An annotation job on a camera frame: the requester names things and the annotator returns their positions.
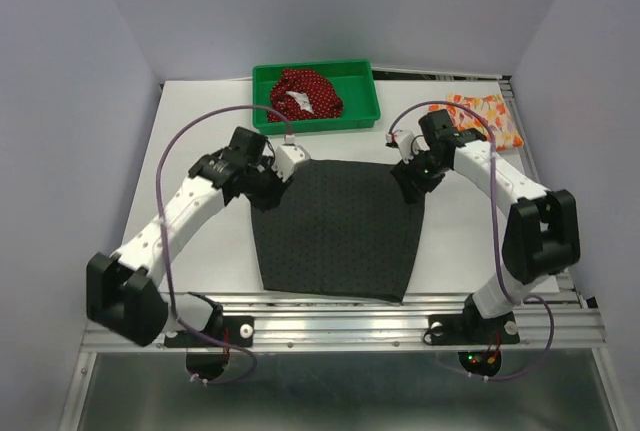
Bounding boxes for red polka dot skirt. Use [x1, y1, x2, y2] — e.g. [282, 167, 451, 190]
[269, 68, 344, 121]

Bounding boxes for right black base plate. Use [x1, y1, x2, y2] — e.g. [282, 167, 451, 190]
[422, 313, 520, 347]

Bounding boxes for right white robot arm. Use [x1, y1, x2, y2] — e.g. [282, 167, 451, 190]
[386, 101, 581, 346]

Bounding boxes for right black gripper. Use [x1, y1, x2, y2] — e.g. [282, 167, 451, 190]
[390, 145, 449, 204]

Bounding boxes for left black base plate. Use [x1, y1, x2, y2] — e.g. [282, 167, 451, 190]
[163, 314, 254, 349]

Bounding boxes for aluminium rail frame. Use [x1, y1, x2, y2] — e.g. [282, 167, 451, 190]
[60, 292, 634, 430]

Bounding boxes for green plastic tray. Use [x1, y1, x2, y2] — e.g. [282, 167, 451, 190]
[252, 59, 380, 133]

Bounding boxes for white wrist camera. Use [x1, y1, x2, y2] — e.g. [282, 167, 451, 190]
[272, 144, 310, 183]
[385, 130, 423, 164]

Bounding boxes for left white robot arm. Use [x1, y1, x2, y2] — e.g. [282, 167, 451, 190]
[86, 127, 309, 346]

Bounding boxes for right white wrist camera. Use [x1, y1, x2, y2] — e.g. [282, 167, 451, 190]
[385, 130, 423, 164]

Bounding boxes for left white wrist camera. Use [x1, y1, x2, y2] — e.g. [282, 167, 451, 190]
[272, 144, 310, 183]

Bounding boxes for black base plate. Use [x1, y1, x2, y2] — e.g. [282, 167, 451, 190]
[163, 314, 254, 349]
[422, 313, 520, 347]

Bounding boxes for folded orange floral skirt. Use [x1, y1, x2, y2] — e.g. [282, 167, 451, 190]
[445, 93, 524, 151]

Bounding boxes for dark grey dotted skirt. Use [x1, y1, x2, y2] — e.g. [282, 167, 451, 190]
[251, 160, 425, 303]

